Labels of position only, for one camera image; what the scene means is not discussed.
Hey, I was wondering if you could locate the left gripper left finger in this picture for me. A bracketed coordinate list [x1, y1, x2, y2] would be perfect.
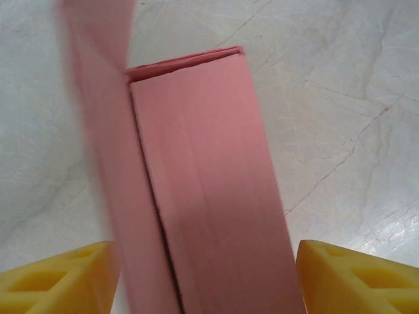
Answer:
[0, 241, 120, 314]

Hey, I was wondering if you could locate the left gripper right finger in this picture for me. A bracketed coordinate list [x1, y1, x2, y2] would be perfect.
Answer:
[296, 239, 419, 314]

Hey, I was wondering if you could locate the pink paper box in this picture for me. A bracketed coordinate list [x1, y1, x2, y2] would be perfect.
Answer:
[60, 0, 307, 314]

